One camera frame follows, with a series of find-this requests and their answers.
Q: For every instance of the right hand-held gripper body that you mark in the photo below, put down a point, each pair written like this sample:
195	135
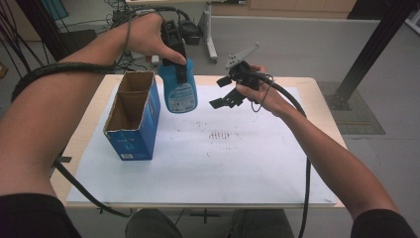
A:
242	76

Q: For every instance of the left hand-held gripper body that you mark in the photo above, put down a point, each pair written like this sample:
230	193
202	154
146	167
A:
172	36

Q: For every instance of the blue plastic bottle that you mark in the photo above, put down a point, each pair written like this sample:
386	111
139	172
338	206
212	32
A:
180	95

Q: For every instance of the blue cardboard box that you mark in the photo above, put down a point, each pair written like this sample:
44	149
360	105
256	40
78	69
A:
135	139

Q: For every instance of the person's left hand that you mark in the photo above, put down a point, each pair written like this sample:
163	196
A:
147	36

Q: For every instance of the person's right hand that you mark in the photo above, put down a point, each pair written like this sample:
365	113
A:
269	99

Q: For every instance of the black floor device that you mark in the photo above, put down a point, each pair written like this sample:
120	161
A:
189	32

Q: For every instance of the white desk leg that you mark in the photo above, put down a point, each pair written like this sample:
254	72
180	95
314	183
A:
210	33

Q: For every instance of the computer tower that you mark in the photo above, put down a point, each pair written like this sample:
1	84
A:
120	15

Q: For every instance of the white table sheet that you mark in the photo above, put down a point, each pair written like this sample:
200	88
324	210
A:
231	165

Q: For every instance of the wooden cabinet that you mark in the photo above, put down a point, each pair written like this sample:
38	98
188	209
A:
280	8

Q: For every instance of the black equipment case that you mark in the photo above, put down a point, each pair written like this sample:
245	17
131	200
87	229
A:
79	39

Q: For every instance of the grey floor mat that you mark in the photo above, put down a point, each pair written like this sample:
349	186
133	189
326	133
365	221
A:
363	115

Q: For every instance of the person's right leg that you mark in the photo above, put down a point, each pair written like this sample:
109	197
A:
261	226

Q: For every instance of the person's leg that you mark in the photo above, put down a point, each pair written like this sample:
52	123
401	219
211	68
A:
152	226
261	226

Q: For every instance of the black tape piece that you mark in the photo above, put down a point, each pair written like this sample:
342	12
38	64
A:
65	159

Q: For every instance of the person's left leg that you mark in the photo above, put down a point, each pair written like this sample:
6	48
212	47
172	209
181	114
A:
152	226

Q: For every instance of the person's black right sleeve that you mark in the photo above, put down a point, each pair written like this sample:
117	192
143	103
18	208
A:
383	226

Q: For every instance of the person's black sleeve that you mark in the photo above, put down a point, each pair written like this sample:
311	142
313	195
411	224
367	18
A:
383	226
33	218

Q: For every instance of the person's black left sleeve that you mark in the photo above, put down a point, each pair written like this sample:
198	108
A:
33	218

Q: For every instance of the dark stand post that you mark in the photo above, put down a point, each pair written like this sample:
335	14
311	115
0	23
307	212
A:
46	29

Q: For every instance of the black metal stand post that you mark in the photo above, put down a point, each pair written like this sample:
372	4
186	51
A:
379	39

